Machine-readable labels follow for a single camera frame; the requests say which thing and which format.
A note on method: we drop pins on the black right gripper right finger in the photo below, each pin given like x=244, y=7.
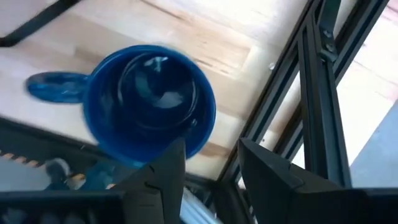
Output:
x=280, y=193

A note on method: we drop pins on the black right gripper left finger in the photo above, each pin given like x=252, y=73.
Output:
x=155, y=193

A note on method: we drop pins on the blue glazed mug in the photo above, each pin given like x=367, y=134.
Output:
x=124, y=124

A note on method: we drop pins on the silver metal rail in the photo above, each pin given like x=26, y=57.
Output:
x=199, y=208

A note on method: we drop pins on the black table frame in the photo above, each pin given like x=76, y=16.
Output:
x=320, y=124

